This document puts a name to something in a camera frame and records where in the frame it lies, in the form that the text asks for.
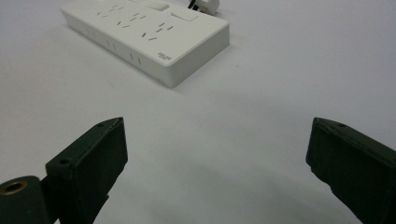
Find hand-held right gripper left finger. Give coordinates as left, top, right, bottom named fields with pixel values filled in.
left=45, top=117, right=129, bottom=224

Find white plug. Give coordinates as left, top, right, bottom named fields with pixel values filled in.
left=195, top=0, right=220, bottom=16

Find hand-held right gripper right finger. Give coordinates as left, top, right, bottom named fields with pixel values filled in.
left=305, top=117, right=396, bottom=224

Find white power strip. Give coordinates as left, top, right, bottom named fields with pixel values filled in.
left=60, top=0, right=231, bottom=89

